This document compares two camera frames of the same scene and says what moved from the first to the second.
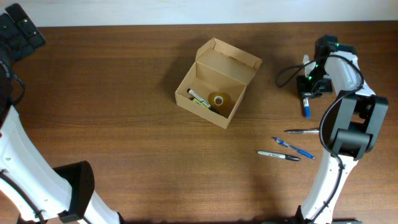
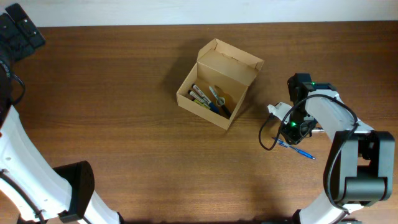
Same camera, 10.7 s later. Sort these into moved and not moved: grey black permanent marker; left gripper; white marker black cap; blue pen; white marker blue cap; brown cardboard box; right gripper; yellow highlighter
Moved: grey black permanent marker; right gripper; white marker blue cap
Not moved: blue pen; brown cardboard box; white marker black cap; yellow highlighter; left gripper
